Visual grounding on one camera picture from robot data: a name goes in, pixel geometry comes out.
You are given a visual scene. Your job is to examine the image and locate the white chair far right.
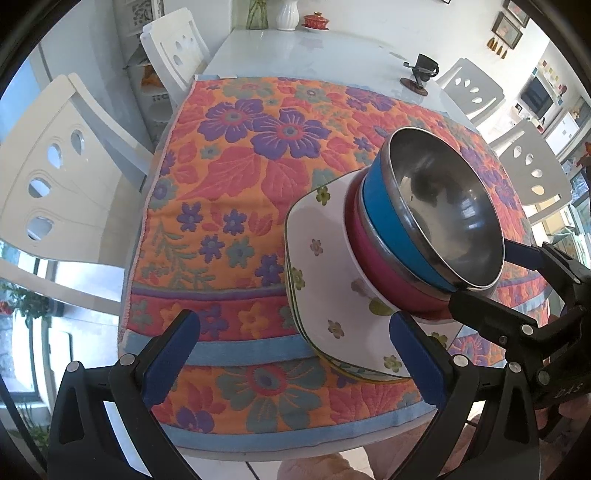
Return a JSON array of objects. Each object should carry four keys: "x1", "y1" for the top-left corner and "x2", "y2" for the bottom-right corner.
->
[{"x1": 437, "y1": 58, "x2": 505, "y2": 126}]

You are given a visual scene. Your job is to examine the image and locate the green glass vase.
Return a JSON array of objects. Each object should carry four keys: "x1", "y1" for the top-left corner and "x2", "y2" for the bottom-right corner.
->
[{"x1": 245, "y1": 0, "x2": 269, "y2": 30}]

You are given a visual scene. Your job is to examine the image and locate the framed picture on wall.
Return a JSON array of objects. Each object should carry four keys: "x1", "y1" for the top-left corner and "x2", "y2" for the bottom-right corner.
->
[{"x1": 492, "y1": 12, "x2": 523, "y2": 49}]

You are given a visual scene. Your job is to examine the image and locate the floral quilted table mat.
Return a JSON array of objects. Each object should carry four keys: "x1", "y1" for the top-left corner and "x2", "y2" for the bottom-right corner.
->
[{"x1": 119, "y1": 77, "x2": 533, "y2": 457}]

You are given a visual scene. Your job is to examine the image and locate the white ribbed vase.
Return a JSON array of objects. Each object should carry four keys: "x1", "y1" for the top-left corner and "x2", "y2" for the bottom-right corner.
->
[{"x1": 276, "y1": 0, "x2": 300, "y2": 31}]

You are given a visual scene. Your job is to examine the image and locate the red steel bowl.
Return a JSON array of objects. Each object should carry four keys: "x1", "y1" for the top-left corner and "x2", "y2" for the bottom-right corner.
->
[{"x1": 344, "y1": 169, "x2": 452, "y2": 322}]

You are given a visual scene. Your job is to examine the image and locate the upper framed picture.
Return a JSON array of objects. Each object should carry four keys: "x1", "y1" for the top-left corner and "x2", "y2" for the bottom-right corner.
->
[{"x1": 503, "y1": 0, "x2": 530, "y2": 27}]

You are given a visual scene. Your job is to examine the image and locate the red lidded pot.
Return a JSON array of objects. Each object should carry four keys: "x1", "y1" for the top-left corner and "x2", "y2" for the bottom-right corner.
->
[{"x1": 303, "y1": 12, "x2": 329, "y2": 30}]

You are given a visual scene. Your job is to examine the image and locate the white chair near left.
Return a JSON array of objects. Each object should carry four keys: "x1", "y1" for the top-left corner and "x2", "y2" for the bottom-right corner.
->
[{"x1": 0, "y1": 72, "x2": 157, "y2": 319}]

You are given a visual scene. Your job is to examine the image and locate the white chair far left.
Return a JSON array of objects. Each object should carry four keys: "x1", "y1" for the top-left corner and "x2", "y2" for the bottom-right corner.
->
[{"x1": 140, "y1": 7, "x2": 211, "y2": 109}]

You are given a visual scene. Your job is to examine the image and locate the white chair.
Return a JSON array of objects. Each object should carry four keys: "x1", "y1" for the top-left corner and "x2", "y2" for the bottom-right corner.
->
[
  {"x1": 437, "y1": 58, "x2": 505, "y2": 126},
  {"x1": 140, "y1": 7, "x2": 211, "y2": 109},
  {"x1": 490, "y1": 120, "x2": 572, "y2": 225},
  {"x1": 0, "y1": 72, "x2": 157, "y2": 319}
]

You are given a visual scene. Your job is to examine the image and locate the blue steel bowl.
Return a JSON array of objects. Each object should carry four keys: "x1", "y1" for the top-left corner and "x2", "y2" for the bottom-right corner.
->
[{"x1": 361, "y1": 127, "x2": 505, "y2": 293}]

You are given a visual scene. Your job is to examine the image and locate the white floral square plate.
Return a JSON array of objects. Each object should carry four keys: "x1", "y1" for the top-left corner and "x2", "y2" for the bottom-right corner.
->
[{"x1": 284, "y1": 168, "x2": 456, "y2": 375}]

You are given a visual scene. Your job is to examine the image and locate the white chair near right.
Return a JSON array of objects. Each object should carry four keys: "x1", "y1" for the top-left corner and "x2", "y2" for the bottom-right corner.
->
[{"x1": 490, "y1": 120, "x2": 572, "y2": 225}]

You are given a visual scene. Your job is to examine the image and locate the dark brown mug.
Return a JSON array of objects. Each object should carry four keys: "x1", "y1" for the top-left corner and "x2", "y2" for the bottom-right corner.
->
[{"x1": 413, "y1": 54, "x2": 439, "y2": 82}]

